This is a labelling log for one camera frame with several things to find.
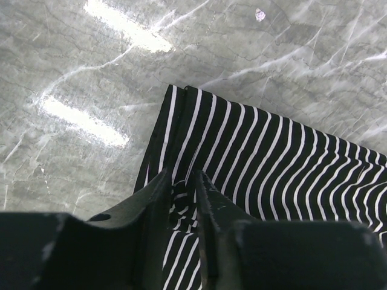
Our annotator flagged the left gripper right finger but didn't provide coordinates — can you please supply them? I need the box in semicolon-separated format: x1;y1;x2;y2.
195;170;386;290

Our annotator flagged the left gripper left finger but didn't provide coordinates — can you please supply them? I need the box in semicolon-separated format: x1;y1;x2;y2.
1;170;171;289

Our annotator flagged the black white striped tank top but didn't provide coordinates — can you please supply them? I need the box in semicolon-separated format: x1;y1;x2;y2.
135;85;386;289

